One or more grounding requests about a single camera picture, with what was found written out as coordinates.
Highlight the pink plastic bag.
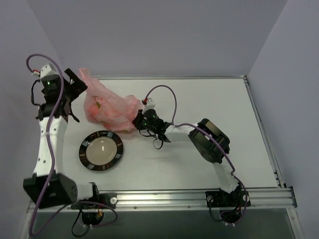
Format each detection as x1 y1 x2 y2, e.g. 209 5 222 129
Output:
78 68 144 132

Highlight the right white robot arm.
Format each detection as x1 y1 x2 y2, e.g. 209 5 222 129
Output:
133 109 251 209

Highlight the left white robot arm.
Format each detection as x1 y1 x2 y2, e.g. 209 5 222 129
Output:
23 64 101 209

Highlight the black rimmed round plate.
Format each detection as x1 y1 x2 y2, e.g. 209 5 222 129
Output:
78 130 124 172

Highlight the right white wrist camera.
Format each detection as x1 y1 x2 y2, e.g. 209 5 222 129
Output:
142 98 155 112

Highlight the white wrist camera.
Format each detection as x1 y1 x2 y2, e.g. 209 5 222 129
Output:
142 98 155 112
31 63 58 79

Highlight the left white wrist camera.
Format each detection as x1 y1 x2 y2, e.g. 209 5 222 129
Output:
31 63 58 79

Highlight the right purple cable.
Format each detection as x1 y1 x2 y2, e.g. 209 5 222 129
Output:
145 85 250 225

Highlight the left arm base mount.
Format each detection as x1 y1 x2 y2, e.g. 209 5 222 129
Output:
70 193 118 227

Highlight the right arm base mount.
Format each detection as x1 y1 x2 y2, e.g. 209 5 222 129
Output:
205 190 251 226

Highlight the aluminium front rail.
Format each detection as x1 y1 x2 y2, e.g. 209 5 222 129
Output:
24 188 298 212

